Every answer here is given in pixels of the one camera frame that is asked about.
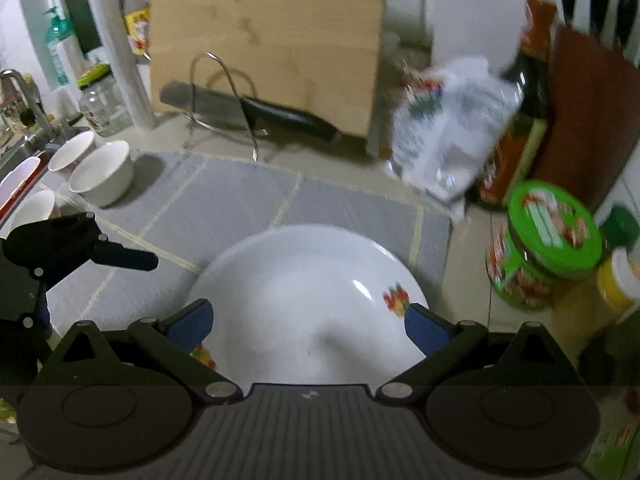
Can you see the red and white basin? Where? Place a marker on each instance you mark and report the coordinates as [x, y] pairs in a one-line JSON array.
[[17, 180]]

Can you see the grey checked counter mat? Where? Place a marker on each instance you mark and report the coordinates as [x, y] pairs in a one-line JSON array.
[[225, 195]]

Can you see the stainless steel sink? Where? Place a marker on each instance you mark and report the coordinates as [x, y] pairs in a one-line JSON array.
[[30, 142]]

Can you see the cooking oil bottle yellow label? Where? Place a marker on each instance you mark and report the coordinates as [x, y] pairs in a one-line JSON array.
[[137, 25]]

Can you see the green dish soap bottle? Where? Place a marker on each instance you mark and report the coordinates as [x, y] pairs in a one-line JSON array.
[[60, 45]]

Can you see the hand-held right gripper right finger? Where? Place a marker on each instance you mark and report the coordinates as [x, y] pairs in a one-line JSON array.
[[425, 330]]

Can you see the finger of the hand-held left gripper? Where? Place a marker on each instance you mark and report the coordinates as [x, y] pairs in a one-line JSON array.
[[125, 259]]

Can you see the white printed plastic bag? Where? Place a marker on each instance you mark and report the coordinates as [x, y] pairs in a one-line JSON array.
[[445, 130]]

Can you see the yellow lid bottle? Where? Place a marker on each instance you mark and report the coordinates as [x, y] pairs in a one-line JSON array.
[[620, 280]]

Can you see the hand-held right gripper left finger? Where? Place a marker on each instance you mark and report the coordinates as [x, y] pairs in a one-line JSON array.
[[192, 325]]

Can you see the translucent plastic wrap roll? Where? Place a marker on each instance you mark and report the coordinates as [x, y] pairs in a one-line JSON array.
[[122, 60]]

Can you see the green lid sauce jar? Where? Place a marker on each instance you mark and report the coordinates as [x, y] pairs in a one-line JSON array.
[[545, 240]]

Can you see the glass jar with green lid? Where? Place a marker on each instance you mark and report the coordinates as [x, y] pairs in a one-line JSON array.
[[102, 105]]

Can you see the metal faucet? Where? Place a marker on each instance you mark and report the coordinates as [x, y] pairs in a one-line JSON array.
[[30, 100]]

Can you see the green cardboard box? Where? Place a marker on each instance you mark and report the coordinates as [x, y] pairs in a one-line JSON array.
[[615, 450]]

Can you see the white floral bowl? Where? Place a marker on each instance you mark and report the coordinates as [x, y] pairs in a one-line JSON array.
[[32, 210], [102, 175], [72, 152]]

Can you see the green cap bottle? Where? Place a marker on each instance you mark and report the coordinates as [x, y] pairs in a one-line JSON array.
[[622, 225]]

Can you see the wooden cutting board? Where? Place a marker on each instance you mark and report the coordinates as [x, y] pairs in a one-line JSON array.
[[270, 40]]

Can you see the white fruit print plate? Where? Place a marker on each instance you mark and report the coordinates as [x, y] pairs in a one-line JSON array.
[[310, 280]]

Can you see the dark sauce bottle red label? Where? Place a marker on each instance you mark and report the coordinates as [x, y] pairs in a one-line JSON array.
[[525, 110]]

